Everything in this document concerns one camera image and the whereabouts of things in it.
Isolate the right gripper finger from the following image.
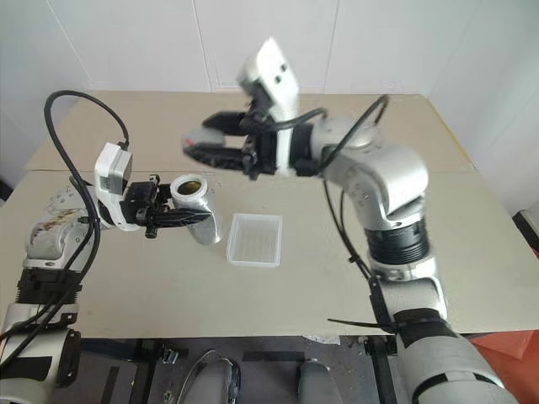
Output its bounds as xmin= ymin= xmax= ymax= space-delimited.
xmin=182 ymin=144 xmax=248 ymax=170
xmin=201 ymin=110 xmax=250 ymax=137

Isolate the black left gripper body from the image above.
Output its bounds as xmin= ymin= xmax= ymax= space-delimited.
xmin=119 ymin=173 xmax=172 ymax=239

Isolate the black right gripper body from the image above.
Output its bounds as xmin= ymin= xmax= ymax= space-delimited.
xmin=240 ymin=119 xmax=280 ymax=183

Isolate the silver metal jar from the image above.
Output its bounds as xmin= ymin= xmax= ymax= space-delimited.
xmin=169 ymin=173 xmax=223 ymax=246

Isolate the grey jar lid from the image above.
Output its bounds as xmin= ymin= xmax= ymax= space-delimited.
xmin=180 ymin=127 xmax=227 ymax=159

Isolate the clear plastic box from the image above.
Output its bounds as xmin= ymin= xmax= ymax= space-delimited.
xmin=226 ymin=212 xmax=284 ymax=268

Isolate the dark grey rounded shape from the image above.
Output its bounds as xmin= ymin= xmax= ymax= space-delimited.
xmin=184 ymin=348 xmax=243 ymax=404
xmin=295 ymin=358 xmax=334 ymax=404

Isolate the orange plastic sheet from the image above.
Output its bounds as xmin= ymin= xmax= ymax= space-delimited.
xmin=470 ymin=321 xmax=539 ymax=399

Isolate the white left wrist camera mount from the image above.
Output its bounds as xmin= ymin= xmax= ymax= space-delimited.
xmin=93 ymin=142 xmax=141 ymax=233

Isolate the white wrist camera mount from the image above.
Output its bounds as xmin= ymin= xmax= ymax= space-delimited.
xmin=234 ymin=37 xmax=302 ymax=178
xmin=93 ymin=142 xmax=141 ymax=233

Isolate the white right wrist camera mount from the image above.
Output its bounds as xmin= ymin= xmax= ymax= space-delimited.
xmin=234 ymin=37 xmax=302 ymax=178

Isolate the black object at wall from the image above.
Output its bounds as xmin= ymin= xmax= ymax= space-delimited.
xmin=0 ymin=173 xmax=16 ymax=204

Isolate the black table frame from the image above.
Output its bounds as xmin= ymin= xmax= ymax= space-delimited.
xmin=78 ymin=334 xmax=399 ymax=404

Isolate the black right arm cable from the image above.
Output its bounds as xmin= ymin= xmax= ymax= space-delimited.
xmin=269 ymin=93 xmax=399 ymax=338

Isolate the black cable tie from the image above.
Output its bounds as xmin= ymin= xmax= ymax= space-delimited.
xmin=327 ymin=316 xmax=399 ymax=336

